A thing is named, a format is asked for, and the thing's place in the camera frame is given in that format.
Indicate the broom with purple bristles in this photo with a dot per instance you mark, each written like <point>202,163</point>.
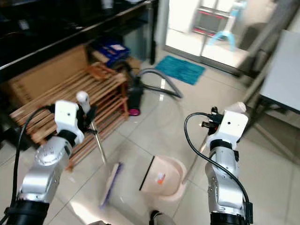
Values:
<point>112,183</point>

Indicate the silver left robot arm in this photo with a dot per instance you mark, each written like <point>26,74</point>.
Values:
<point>42,168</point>

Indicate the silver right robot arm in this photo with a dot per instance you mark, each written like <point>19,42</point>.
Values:
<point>225,183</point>

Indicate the teal floor mat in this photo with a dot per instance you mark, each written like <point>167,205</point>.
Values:
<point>181,70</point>

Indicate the wooden slatted shoe rack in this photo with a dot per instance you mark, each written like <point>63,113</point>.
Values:
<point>47,96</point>

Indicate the brown cardboard box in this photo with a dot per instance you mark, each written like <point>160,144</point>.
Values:
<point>49,70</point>

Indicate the blue carton box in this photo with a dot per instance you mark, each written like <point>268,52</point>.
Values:
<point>112,50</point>

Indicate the white table with grey legs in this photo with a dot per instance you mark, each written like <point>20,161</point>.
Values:
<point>281,70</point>

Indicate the blue and white mop stand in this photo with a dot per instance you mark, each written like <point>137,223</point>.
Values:
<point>226,33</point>

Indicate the black long table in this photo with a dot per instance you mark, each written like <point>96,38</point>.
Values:
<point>56,28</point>

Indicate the folded step ladder red stripes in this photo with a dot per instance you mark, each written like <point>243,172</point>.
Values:
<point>210,21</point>

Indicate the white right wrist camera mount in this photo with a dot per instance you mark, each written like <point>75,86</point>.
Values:
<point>232,126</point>

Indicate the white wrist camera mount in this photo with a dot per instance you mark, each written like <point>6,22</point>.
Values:
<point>66,117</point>
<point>232,126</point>

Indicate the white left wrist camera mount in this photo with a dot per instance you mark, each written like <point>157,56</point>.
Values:
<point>66,117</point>

